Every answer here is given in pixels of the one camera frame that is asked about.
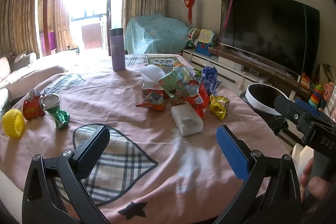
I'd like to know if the children's picture book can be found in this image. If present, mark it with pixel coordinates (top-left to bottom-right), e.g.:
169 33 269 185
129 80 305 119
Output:
147 55 182 68

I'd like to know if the rainbow stacking ring toy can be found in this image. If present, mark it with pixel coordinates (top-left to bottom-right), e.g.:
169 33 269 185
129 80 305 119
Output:
309 85 323 108

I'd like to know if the white TV cabinet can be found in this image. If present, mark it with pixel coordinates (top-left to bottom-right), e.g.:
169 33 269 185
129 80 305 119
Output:
182 50 269 95

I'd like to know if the blue snack wrapper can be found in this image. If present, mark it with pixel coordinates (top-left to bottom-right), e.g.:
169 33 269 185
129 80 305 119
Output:
201 66 222 96

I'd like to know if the teal cloth-covered furniture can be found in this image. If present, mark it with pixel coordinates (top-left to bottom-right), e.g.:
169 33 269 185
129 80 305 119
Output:
124 14 190 54

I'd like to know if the colourful toy cash register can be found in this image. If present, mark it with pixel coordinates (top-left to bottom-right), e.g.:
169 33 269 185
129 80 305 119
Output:
187 28 218 56

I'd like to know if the pink patchwork tablecloth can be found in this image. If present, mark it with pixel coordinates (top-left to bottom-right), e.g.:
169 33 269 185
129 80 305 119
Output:
1 62 286 223

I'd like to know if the crushed red drink can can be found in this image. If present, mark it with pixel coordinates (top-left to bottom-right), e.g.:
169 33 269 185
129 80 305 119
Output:
22 89 45 120

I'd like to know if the orange-red snack bag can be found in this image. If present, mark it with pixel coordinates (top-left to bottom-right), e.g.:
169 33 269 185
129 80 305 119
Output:
136 91 166 112

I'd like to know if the white-rimmed black trash bin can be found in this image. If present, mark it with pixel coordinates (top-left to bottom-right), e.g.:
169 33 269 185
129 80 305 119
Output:
240 83 288 135

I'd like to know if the left beige curtain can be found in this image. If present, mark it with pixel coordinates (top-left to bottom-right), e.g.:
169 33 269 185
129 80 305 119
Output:
1 0 41 57

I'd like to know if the yellow foam fruit net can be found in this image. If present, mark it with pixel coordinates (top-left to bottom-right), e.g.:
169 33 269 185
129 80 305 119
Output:
1 109 25 138

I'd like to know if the large black television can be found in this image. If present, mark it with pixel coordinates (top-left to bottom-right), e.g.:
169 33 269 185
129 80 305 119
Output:
219 0 320 76

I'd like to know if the white tissue pack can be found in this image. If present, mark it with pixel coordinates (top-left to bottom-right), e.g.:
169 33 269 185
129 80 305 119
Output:
171 104 203 137

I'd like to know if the purple thermos bottle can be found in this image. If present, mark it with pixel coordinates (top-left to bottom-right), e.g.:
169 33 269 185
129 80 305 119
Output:
110 28 126 72

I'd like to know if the red snack bag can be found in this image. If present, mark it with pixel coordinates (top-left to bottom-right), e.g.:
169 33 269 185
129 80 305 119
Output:
185 80 210 119

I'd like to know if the green drink carton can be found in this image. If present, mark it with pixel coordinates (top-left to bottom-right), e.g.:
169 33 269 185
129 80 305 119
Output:
158 71 189 100

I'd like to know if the beige sofa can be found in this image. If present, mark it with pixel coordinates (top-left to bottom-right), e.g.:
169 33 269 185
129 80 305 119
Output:
1 52 67 112

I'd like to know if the person's right hand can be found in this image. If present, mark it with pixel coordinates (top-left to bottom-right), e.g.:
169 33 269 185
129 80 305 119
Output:
299 158 330 201

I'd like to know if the yellow snack wrapper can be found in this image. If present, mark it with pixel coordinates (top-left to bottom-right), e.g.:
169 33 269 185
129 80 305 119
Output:
210 94 230 120

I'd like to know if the crushed green drink can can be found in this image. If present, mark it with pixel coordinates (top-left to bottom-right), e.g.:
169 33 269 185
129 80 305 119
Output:
42 93 70 129

